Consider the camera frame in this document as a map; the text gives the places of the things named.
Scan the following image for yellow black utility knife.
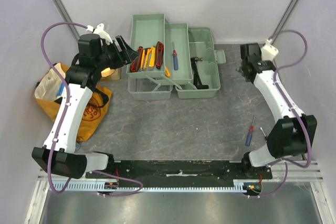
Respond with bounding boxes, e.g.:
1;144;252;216
139;48;147;71

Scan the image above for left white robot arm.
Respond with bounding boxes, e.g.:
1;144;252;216
32;34;138;179

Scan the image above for red black utility knife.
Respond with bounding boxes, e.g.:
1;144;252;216
130;46;143;72

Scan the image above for blue slotted cable duct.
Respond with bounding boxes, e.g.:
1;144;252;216
66;180;247;193

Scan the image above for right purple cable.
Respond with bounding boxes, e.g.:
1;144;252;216
248;29;312;198

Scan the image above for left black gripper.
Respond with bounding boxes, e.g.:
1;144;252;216
95;35;139;71

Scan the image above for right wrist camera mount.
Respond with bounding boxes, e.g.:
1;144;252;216
260;38;279;61

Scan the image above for green clear-lid toolbox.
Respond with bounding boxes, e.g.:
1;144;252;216
127;14;226;101

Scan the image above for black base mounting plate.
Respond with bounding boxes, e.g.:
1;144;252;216
86;160;272;182

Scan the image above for orange handled screwdriver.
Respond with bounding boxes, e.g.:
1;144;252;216
165;67;171;77

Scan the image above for yellow handled pliers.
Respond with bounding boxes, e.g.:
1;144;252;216
260;127;267;140

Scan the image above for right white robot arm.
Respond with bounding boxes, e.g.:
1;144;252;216
239;43;317;179

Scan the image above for blue red screwdriver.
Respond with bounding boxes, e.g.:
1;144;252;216
172;42;179;71
245;116;256;146

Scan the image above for yellow canvas tote bag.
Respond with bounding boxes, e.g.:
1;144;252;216
34;69;112;142

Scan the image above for yellow tape roll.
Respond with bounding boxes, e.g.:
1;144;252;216
101;68;115;78

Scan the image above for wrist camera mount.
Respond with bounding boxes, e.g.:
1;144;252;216
86;23;113;45
260;38;279;61

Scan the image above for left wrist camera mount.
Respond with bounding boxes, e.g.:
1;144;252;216
86;23;113;45

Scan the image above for black handled tool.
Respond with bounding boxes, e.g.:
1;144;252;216
191;57;203;72

